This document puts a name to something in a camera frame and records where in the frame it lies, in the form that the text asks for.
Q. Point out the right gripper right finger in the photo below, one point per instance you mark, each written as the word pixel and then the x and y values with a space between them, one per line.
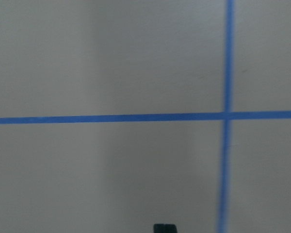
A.
pixel 170 228

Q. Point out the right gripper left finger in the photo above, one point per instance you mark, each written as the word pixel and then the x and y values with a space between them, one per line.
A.
pixel 159 228

